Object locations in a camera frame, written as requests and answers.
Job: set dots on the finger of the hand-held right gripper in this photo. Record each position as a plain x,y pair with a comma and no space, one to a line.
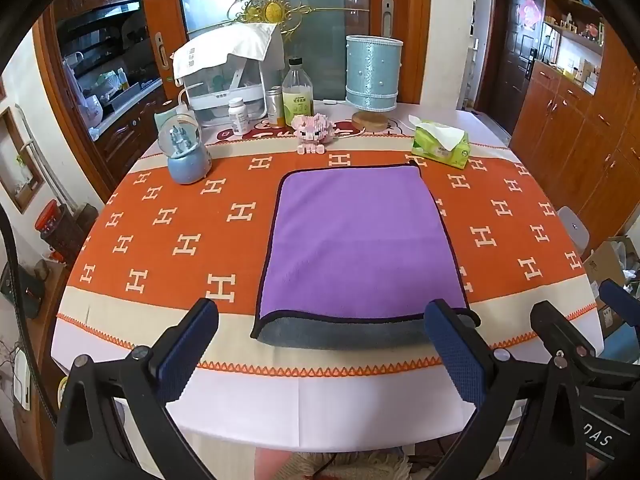
554,324
621,300

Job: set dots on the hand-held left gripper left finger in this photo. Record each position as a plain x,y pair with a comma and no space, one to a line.
186,355

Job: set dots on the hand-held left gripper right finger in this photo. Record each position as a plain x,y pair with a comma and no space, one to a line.
456,351

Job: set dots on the purple towel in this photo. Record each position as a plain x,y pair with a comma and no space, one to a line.
360,240

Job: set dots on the cardboard box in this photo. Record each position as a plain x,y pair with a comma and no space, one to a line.
607,265

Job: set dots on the grey chair back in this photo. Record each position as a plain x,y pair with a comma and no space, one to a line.
574,230

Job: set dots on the orange patterned tablecloth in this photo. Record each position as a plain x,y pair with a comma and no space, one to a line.
175,220

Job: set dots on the beige fringed rug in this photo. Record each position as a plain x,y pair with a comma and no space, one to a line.
360,467

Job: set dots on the wooden cabinet with shelves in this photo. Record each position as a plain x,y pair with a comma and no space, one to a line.
585,145

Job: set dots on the blue snow globe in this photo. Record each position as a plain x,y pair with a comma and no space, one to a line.
183,161

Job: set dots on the red lidded jar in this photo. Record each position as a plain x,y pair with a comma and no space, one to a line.
47,217

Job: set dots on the green tissue pack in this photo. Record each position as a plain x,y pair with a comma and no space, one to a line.
440,147

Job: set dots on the wooden kitchen cabinets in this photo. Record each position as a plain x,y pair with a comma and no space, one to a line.
120,130

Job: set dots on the pale green small container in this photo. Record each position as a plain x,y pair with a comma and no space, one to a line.
162,120

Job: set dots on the white pill bottle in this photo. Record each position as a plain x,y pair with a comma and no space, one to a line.
239,119

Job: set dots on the dark entrance door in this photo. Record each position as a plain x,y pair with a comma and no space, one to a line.
515,65

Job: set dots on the pink block pig toy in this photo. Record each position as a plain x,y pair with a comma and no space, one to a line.
312,130

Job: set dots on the small metal can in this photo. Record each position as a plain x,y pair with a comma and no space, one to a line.
275,107

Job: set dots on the white plastic appliance box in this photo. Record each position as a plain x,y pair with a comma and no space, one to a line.
220,85

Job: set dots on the clear bottle with green label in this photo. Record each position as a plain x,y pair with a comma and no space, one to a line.
298,102

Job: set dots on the white plastic bag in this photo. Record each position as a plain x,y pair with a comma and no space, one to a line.
82,95

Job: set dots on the blue cylindrical table lamp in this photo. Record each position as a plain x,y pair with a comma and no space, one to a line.
372,72

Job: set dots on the white cloth cover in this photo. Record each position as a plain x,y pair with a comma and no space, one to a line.
225,47

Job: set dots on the frosted glass sliding door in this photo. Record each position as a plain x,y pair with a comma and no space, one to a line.
325,60

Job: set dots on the gold door ornament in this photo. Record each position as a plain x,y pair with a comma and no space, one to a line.
272,7

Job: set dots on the wooden framed wall niche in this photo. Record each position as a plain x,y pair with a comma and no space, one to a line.
20,165

